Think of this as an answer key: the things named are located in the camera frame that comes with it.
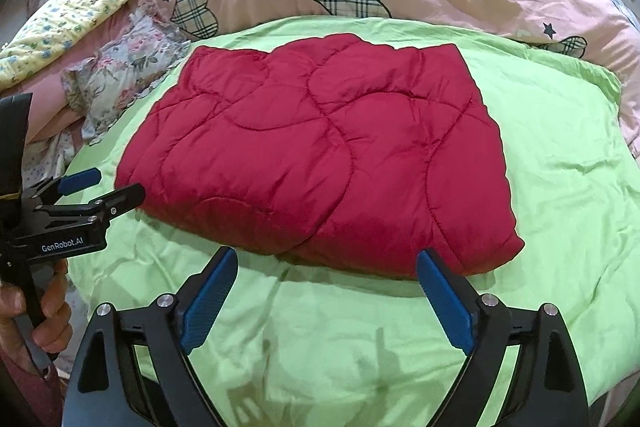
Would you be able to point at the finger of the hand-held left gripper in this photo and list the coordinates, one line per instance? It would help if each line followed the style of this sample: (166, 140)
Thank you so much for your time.
(120, 201)
(80, 181)

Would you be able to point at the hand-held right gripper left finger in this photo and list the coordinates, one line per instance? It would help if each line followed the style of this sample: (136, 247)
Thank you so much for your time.
(210, 302)

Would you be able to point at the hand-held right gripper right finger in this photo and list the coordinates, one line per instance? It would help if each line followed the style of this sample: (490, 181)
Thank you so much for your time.
(445, 302)

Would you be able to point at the red puffer jacket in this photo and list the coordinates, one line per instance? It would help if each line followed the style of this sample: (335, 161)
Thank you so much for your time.
(310, 157)

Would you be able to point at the person's left forearm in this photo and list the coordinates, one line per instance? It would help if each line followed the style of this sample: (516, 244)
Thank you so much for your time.
(30, 392)

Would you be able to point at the person's left hand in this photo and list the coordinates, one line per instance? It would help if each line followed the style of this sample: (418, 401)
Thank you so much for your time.
(55, 307)

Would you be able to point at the green bed sheet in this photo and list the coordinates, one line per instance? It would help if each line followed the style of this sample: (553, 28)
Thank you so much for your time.
(350, 347)

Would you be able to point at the floral grey pillow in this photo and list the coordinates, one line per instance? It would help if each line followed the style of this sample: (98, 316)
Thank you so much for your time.
(125, 67)

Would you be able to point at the yellow floral blanket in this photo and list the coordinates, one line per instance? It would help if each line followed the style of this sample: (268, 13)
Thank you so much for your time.
(65, 17)

